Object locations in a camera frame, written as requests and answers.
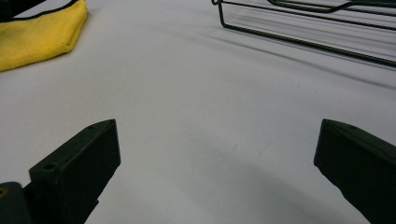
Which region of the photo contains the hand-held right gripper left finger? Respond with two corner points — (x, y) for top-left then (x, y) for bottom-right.
(22, 119), (121, 224)

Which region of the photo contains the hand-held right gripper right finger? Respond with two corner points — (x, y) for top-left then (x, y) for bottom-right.
(313, 119), (396, 224)

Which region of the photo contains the yellow microfibre cloth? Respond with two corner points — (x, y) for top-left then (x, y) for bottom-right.
(0, 0), (89, 73)

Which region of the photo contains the black wire rack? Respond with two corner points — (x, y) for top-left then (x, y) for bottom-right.
(211, 0), (396, 69)

